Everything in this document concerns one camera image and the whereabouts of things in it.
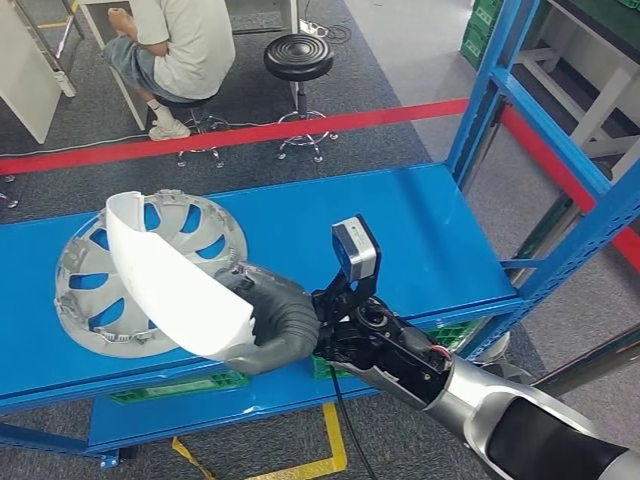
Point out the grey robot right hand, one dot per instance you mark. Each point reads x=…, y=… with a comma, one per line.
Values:
x=285, y=324

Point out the chrome table leg frame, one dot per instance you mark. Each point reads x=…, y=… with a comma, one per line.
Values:
x=64, y=83

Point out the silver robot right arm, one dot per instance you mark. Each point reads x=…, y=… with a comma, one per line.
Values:
x=480, y=411

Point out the yellow floor tape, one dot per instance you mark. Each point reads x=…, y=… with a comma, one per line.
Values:
x=333, y=430

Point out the stacked green plastic crates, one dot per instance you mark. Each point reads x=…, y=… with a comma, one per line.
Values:
x=480, y=40

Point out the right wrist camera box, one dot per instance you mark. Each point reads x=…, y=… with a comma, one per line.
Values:
x=358, y=252

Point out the green plastic crate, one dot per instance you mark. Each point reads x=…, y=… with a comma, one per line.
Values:
x=175, y=387
x=450, y=334

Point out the silver wheel hubcap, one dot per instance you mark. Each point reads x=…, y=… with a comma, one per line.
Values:
x=170, y=215

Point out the white board panel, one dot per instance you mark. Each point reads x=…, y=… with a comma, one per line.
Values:
x=25, y=79

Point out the white frame workbench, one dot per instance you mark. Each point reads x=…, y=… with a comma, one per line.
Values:
x=615, y=16

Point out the seated person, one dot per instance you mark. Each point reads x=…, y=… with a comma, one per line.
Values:
x=195, y=53

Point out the chrome stanchion post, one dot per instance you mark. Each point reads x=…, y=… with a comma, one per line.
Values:
x=590, y=364

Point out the white power strip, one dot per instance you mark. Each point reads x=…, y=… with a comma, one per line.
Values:
x=312, y=28

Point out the blue metal shelf rack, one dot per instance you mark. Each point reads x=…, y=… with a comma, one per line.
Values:
x=425, y=252

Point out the white plastic car part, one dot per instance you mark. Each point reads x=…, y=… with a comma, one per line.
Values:
x=164, y=285

